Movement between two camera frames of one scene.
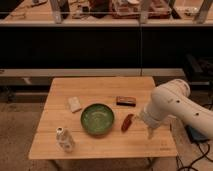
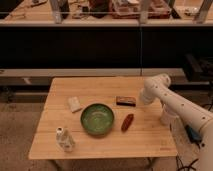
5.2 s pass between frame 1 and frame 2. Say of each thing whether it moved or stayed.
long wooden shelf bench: stayed
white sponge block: stayed
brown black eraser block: stayed
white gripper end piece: moved
